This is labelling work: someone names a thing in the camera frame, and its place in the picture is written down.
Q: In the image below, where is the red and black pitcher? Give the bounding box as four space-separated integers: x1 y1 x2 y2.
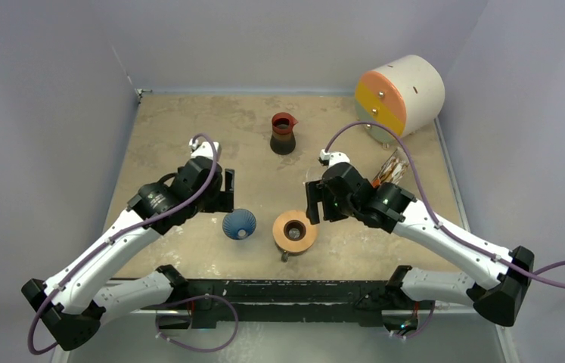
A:
269 112 298 155

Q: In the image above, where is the glass carafe with handle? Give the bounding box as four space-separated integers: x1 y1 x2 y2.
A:
281 250 305 263

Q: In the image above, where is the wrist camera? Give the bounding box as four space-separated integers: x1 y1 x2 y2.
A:
318 149 350 168
188 138 222 162

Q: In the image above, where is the round cream drawer cabinet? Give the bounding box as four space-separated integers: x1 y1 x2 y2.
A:
354 54 445 144

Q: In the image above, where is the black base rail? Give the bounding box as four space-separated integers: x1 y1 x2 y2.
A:
157 265 433 332

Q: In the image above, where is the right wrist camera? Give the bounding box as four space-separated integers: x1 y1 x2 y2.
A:
318 149 350 168

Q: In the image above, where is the blue ribbed glass dripper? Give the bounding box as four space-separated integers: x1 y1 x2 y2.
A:
222 209 257 240

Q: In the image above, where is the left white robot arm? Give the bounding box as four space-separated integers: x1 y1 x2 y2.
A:
21 157 235 355

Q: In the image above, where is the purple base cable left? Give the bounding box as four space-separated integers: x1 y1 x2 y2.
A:
154 293 240 354

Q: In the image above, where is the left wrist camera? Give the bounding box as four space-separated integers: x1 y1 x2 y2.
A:
188 138 222 162

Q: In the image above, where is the orange coffee filter holder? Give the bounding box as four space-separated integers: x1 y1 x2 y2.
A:
371 148 410 188

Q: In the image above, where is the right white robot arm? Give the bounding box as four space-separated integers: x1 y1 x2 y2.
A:
305 163 535 327

